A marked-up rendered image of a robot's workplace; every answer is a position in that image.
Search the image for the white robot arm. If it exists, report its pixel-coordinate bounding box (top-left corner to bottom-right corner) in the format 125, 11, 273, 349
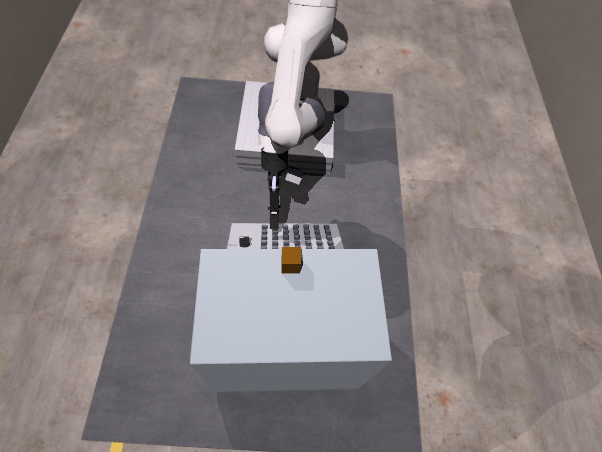
258, 0, 348, 154

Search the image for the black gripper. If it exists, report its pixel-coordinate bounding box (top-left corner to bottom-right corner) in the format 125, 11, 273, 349
261, 150, 288, 229

